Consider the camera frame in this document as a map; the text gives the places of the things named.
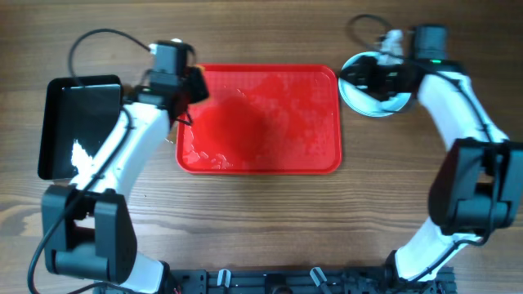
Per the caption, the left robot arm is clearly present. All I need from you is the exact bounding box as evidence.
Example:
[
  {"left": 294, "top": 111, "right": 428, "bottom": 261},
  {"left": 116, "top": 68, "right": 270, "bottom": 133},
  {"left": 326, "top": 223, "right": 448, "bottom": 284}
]
[{"left": 27, "top": 66, "right": 209, "bottom": 293}]

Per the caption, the black water basin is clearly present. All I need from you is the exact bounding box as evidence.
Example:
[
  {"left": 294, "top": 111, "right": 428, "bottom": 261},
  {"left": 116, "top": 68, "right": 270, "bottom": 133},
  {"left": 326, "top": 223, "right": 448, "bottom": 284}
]
[{"left": 38, "top": 75, "right": 123, "bottom": 180}]

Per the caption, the red plastic tray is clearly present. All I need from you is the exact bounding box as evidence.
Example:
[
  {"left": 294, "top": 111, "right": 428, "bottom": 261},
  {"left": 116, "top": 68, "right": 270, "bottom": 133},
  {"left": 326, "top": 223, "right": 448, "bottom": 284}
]
[{"left": 176, "top": 64, "right": 342, "bottom": 175}]

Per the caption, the light blue plate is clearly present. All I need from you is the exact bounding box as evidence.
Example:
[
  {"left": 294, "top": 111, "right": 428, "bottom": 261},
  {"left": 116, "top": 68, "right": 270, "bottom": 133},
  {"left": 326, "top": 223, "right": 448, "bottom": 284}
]
[{"left": 338, "top": 51, "right": 413, "bottom": 118}]

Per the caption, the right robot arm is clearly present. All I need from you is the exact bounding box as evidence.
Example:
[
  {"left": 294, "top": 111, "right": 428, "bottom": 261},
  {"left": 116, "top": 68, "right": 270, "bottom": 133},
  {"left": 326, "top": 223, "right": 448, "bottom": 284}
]
[{"left": 338, "top": 52, "right": 522, "bottom": 284}]

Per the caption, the orange green sponge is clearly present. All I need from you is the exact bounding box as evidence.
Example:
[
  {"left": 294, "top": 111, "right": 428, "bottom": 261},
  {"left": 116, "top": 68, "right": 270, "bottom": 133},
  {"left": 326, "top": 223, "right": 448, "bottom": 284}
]
[{"left": 193, "top": 65, "right": 205, "bottom": 74}]

